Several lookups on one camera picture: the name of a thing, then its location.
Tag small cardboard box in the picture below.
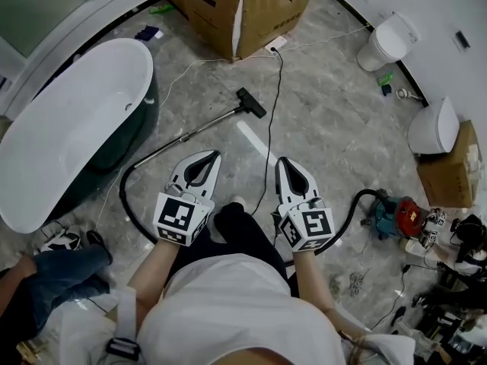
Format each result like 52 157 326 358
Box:
415 119 484 209

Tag person's white shirt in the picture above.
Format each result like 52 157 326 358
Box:
135 252 348 365

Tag black vacuum hose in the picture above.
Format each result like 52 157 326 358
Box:
119 160 386 259

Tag white strap with black buckle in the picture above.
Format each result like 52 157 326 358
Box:
105 286 144 363

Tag black power cable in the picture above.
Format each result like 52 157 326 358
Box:
251 46 285 217

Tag dark blue cloth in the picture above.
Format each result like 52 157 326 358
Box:
135 25 159 42

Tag black cable with adapter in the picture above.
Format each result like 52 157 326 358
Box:
369 263 412 331

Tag person's left forearm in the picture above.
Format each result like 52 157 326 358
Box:
127 237 184 313

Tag teal and red vacuum canister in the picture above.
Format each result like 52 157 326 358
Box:
361 192 433 243

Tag person's black trousers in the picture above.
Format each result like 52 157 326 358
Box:
166 201 301 300

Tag white wall-hung toilet bowl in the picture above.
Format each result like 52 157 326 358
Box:
407 96 461 156

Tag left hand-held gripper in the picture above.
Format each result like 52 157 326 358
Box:
153 149 223 249

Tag white power strip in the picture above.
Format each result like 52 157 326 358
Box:
266 35 288 53

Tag pile of black equipment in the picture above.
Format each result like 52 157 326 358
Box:
412 214 487 319

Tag white floor toilet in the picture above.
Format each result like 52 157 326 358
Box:
356 11 422 73

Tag white bathtub with dark shell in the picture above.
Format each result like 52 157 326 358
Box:
0 37 161 235

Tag tangled grey string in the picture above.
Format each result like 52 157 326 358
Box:
346 268 373 297

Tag large cardboard box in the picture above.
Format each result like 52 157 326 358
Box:
162 0 314 62

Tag metal vacuum cleaner wand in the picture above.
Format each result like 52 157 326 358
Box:
132 105 245 170

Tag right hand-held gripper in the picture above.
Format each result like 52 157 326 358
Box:
271 156 336 254

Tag frosted glass window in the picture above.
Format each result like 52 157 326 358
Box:
0 0 93 59

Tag black floor nozzle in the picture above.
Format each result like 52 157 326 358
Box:
235 87 267 119

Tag person's right forearm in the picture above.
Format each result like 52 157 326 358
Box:
291 248 368 338

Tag spare hand-held gripper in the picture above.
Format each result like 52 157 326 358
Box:
417 208 448 247

